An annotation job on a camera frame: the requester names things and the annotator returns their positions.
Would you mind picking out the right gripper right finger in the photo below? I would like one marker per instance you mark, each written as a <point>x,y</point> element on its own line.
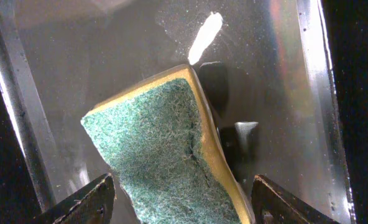
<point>271,203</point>

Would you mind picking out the black rectangular tray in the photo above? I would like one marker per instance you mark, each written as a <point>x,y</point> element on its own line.
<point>269,63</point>

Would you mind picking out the green yellow sponge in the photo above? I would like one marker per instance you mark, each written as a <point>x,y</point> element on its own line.
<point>159,139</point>

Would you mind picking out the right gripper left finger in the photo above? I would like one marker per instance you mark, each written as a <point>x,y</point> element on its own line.
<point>93,203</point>

